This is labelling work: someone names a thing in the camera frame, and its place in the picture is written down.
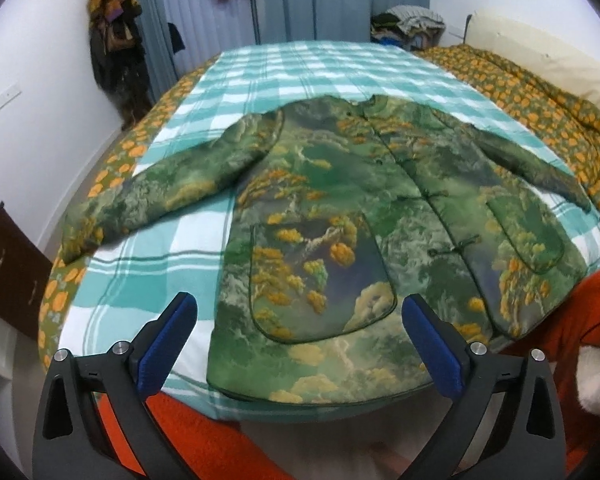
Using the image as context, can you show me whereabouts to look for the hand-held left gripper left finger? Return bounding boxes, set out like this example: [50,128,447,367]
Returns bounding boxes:
[31,291,199,480]

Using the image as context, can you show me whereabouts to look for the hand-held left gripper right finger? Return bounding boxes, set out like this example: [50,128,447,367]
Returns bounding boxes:
[399,293,567,480]

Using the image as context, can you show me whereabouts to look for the green landscape print padded jacket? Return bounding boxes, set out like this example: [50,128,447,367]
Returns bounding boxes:
[60,94,594,406]

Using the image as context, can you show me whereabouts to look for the pile of clothes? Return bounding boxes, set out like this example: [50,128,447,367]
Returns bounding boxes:
[370,5,446,52]

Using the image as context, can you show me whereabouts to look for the orange fleece garment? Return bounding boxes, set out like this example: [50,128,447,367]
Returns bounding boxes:
[99,267,600,480]

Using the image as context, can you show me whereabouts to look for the orange floral quilt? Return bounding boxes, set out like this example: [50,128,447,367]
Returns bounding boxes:
[37,44,600,372]

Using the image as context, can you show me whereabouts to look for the brown wooden cabinet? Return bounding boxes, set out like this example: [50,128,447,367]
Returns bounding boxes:
[0,201,54,341]

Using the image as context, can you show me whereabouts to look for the cream pillow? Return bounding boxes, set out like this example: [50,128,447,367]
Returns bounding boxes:
[466,9,600,126]

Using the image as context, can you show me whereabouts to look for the teal plaid blanket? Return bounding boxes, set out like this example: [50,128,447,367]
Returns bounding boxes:
[57,40,600,423]

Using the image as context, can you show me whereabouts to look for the black hanging garment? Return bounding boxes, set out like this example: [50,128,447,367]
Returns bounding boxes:
[167,22,187,54]

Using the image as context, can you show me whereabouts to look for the blue curtain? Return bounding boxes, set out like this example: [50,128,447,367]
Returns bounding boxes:
[102,0,432,106]

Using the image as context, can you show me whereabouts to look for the white wall switch plate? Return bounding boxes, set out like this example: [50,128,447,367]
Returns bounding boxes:
[0,82,22,119]

